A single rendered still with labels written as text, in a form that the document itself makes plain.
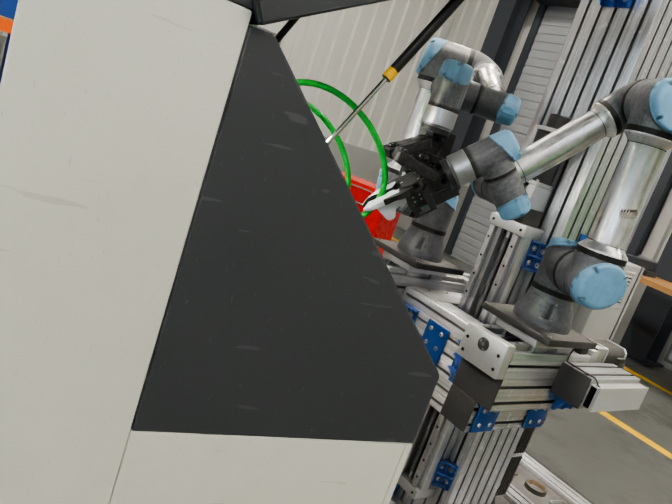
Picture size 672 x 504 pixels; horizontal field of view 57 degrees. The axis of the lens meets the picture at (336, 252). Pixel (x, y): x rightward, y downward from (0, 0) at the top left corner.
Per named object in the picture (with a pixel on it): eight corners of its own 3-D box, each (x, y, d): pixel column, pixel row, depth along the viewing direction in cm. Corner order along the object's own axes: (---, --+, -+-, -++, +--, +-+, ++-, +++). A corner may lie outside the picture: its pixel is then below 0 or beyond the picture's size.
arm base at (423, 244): (419, 248, 211) (430, 221, 209) (450, 265, 200) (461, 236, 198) (387, 242, 202) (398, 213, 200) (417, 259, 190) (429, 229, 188)
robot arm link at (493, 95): (492, 94, 196) (507, 139, 153) (459, 83, 196) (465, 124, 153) (508, 58, 190) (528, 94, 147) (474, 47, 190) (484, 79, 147)
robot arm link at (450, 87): (473, 69, 147) (478, 67, 138) (456, 114, 149) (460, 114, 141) (441, 58, 147) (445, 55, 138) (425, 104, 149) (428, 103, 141)
